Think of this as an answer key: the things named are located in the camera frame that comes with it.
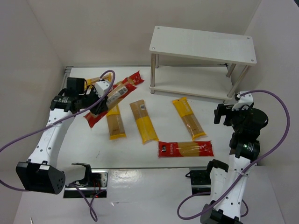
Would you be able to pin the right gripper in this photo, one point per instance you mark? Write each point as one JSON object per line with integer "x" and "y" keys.
{"x": 219, "y": 114}

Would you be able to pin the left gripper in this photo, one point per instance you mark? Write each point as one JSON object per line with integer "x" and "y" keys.
{"x": 96, "y": 105}

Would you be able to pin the red spaghetti bag with label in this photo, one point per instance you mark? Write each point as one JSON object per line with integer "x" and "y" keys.
{"x": 114, "y": 97}

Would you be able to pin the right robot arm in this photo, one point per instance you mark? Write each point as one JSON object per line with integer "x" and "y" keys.
{"x": 228, "y": 181}

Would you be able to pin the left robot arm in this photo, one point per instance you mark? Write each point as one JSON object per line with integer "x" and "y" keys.
{"x": 39, "y": 173}

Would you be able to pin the white two-tier shelf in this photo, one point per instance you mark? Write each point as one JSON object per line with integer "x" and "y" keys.
{"x": 224, "y": 61}

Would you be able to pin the yellow spaghetti bag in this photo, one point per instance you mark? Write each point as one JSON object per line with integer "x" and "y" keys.
{"x": 107, "y": 77}
{"x": 115, "y": 124}
{"x": 143, "y": 121}
{"x": 189, "y": 119}

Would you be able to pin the yellow spaghetti bag top left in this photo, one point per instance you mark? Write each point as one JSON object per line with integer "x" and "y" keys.
{"x": 107, "y": 77}

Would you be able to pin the yellow spaghetti bag right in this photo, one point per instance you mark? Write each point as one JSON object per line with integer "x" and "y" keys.
{"x": 189, "y": 119}

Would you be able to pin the red spaghetti bag top centre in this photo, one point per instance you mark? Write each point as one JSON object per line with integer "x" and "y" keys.
{"x": 134, "y": 79}

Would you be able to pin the red spaghetti bag front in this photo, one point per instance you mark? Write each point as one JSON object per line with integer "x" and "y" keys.
{"x": 185, "y": 149}

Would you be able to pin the yellow spaghetti bag centre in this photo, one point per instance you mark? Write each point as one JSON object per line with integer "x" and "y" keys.
{"x": 143, "y": 121}

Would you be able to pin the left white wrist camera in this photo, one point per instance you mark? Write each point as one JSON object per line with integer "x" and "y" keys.
{"x": 102, "y": 88}

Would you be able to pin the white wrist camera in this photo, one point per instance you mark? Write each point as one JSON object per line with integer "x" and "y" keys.
{"x": 243, "y": 101}
{"x": 102, "y": 88}

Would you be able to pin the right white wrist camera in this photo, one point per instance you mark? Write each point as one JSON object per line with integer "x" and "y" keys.
{"x": 243, "y": 101}

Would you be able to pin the aluminium table edge rail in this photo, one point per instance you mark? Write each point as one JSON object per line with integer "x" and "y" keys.
{"x": 67, "y": 72}

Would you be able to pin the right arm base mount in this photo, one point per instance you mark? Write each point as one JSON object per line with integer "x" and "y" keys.
{"x": 200, "y": 181}

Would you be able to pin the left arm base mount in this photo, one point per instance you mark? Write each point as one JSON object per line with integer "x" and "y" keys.
{"x": 93, "y": 184}

